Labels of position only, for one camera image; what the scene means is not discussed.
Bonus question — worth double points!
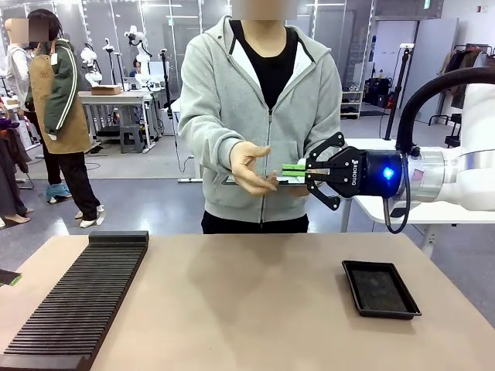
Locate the grey background workbench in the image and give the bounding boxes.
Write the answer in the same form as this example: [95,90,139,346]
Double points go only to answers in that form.
[78,90,156,152]

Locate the white table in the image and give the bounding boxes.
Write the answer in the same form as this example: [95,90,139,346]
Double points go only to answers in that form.
[339,137,495,259]

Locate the black utility cart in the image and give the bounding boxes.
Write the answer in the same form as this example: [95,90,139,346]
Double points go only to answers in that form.
[444,112,463,148]

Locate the person with brown apron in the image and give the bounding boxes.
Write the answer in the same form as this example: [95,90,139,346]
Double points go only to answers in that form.
[23,9,106,230]

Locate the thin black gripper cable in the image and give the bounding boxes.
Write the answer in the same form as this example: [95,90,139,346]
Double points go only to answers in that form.
[384,152,412,235]

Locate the person in grey hoodie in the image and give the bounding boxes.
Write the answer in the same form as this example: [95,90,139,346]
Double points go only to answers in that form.
[176,14,343,235]

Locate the black corrugated cable hose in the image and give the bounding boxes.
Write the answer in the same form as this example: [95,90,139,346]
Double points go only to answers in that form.
[394,66,495,156]

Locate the grey plastic stool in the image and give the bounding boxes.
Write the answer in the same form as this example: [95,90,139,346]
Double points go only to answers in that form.
[118,123,147,155]

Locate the person's left forearm grey sleeve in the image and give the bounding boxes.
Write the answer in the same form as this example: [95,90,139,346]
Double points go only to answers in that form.
[307,107,343,159]

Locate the black slotted PCB rack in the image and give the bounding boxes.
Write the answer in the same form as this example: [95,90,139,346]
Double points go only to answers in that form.
[0,230,150,371]

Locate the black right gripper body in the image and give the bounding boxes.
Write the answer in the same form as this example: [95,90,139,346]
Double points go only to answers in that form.
[308,145,408,200]

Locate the black background tripod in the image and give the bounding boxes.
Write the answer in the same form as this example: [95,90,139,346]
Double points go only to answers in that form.
[159,48,185,177]

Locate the black camera pole stand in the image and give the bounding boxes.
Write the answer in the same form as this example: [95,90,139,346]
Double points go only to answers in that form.
[382,43,415,141]

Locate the cardboard box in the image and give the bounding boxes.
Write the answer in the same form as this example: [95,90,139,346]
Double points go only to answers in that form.
[90,85,123,97]

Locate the white background robot torso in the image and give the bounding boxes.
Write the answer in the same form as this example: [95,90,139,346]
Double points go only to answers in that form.
[80,43,104,89]

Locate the wooden shoe rack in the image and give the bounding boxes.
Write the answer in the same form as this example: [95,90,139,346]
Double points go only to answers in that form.
[340,90,364,120]

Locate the person's right hand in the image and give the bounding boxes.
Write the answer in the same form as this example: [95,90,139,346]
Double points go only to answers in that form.
[229,141,278,196]

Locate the black bags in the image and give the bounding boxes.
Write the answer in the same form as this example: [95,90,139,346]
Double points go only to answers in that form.
[363,76,396,109]

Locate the person's right forearm grey sleeve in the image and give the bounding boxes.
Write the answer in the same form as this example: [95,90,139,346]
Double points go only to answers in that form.
[176,107,247,172]

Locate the coat rack with jackets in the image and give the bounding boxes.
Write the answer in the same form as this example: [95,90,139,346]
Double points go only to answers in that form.
[428,43,495,127]

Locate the black plastic tray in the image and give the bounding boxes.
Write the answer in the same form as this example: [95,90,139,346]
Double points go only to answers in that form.
[341,259,423,320]

